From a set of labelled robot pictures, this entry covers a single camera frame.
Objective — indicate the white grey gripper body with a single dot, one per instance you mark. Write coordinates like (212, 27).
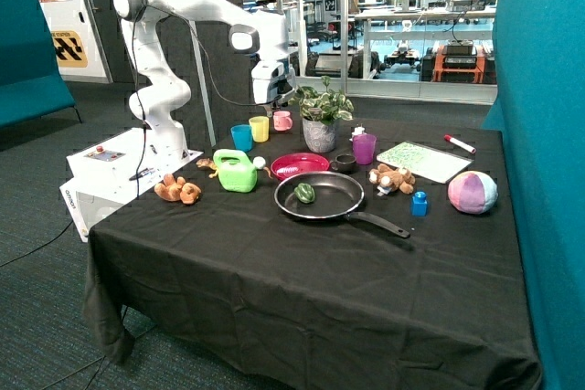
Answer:
(273, 81)

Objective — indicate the green plastic watering can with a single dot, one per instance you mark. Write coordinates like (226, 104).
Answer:
(236, 171)

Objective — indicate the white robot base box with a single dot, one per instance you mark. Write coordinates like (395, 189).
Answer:
(111, 173)

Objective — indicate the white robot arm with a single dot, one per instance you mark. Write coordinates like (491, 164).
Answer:
(263, 32)

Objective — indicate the potted plant in grey pot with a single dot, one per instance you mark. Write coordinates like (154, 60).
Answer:
(320, 113)

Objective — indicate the magenta plastic plate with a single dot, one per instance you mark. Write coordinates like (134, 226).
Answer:
(298, 163)

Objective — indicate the pink mug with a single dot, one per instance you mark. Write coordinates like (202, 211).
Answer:
(282, 121)

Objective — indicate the yellow plastic cup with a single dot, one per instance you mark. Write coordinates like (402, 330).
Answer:
(260, 128)

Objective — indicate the blue plastic cup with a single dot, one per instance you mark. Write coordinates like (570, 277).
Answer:
(242, 137)

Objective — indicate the small white object behind cup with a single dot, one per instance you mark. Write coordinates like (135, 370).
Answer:
(358, 130)

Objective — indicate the orange toy lizard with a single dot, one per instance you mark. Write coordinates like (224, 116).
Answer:
(207, 163)

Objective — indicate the small black bowl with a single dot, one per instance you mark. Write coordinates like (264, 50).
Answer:
(343, 163)

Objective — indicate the purple plastic cup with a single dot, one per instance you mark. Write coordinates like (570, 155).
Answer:
(364, 146)

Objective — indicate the green toy pepper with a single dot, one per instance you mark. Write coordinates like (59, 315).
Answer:
(305, 193)

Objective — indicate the black frying pan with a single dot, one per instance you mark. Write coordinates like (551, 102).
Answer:
(336, 196)

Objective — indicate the orange plush teddy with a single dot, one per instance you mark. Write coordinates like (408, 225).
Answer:
(174, 189)

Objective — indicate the brown white plush toy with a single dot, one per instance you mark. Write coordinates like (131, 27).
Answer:
(387, 178)

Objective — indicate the white board with green pattern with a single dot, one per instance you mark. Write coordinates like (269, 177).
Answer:
(424, 161)

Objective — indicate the black tablecloth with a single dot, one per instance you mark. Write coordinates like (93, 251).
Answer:
(325, 305)

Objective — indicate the red whiteboard marker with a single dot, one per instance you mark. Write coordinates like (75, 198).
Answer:
(467, 147)

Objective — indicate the blue toy block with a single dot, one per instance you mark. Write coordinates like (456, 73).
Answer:
(419, 204)

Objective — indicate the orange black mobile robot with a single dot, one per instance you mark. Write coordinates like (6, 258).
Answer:
(459, 61)

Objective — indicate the yellow black sign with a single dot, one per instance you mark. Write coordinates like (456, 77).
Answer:
(69, 49)

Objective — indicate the pastel plush ball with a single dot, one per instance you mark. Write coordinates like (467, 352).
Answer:
(472, 192)

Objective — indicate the teal sofa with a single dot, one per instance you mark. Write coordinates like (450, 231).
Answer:
(31, 85)

